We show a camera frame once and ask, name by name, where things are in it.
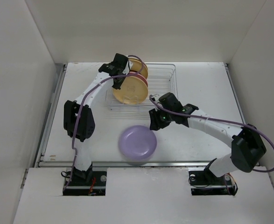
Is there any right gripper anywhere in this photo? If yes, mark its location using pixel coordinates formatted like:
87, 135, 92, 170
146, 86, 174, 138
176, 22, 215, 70
149, 105, 174, 131

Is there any yellow plate back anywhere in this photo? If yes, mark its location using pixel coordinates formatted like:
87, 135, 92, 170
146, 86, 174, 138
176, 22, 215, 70
129, 58, 148, 79

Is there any yellow plate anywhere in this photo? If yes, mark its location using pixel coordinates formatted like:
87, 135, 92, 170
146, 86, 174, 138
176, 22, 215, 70
112, 76, 148, 105
129, 58, 148, 79

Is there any pink plate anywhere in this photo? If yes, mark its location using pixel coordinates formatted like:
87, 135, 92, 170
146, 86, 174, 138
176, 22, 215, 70
129, 72, 148, 86

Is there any yellow plate front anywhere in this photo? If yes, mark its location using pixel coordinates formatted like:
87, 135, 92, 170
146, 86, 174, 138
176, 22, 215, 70
112, 76, 148, 105

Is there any purple plate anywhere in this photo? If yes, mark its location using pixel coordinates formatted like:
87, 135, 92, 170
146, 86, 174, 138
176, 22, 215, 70
118, 125, 157, 161

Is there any white wire dish rack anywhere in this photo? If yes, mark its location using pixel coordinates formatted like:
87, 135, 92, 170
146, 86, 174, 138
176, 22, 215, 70
105, 63, 178, 114

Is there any cream plate rearmost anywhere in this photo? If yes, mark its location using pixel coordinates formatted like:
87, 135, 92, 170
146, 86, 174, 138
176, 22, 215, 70
135, 59, 148, 79

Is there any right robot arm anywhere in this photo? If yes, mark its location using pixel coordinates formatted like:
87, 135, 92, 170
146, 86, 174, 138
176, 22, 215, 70
149, 92, 267, 184

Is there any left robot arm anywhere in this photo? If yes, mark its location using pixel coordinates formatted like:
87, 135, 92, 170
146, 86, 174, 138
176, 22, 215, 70
63, 53, 131, 185

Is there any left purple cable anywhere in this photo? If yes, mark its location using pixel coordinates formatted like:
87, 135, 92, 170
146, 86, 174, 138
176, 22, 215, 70
64, 55, 144, 189

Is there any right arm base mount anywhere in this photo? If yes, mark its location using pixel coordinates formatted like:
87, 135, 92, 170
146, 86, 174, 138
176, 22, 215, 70
188, 170, 239, 196

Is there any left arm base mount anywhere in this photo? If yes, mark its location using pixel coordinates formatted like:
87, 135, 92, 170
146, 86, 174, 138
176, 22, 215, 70
62, 171, 107, 196

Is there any aluminium front rail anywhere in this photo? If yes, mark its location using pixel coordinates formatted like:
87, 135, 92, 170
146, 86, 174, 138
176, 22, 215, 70
35, 160, 260, 168

